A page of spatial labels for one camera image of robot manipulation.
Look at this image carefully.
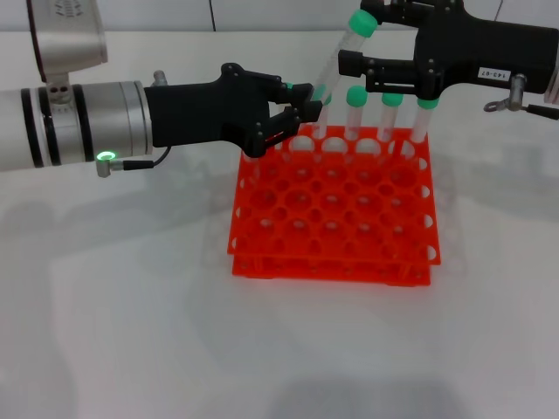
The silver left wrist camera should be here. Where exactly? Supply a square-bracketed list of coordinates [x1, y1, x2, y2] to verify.
[24, 0, 109, 85]

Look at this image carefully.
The right gripper cable with plugs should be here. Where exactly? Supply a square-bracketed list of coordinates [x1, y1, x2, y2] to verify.
[482, 73, 559, 120]

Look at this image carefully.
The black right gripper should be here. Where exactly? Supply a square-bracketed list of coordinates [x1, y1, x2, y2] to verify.
[338, 0, 559, 99]

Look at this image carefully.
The gripper cable with plugs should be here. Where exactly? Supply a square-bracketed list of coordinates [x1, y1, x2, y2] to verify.
[482, 73, 559, 120]
[95, 71, 172, 179]

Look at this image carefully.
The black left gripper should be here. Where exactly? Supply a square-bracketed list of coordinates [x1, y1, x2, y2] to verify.
[143, 63, 325, 159]

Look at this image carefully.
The orange plastic test tube rack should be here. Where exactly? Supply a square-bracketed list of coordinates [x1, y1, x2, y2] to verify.
[227, 125, 442, 287]

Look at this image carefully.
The left gripper cable with plugs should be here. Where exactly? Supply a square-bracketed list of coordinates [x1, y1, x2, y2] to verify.
[95, 71, 172, 179]

